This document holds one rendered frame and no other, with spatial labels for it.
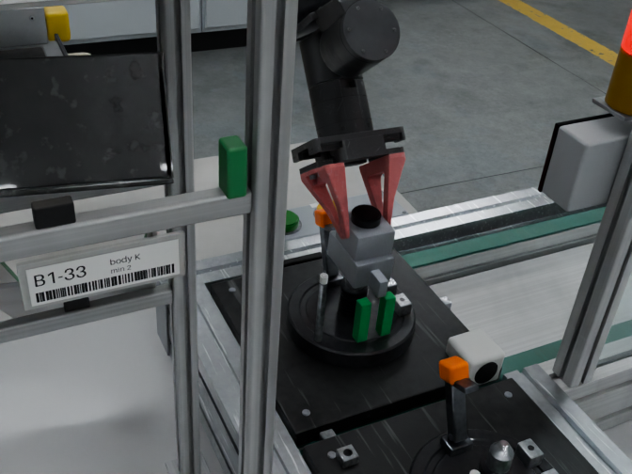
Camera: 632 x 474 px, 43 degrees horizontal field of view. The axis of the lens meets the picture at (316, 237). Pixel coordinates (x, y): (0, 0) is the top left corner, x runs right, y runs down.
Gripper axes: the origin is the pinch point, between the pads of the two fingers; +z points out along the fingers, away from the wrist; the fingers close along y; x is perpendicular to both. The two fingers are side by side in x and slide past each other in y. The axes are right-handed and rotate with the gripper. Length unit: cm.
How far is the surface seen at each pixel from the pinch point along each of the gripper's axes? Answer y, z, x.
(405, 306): 4.7, 9.2, 3.3
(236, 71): 95, -86, 282
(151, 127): -26.2, -7.5, -27.6
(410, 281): 10.2, 7.4, 10.8
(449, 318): 10.9, 11.9, 5.1
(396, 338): 2.2, 12.1, 2.0
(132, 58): -26.7, -11.3, -28.4
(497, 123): 185, -35, 214
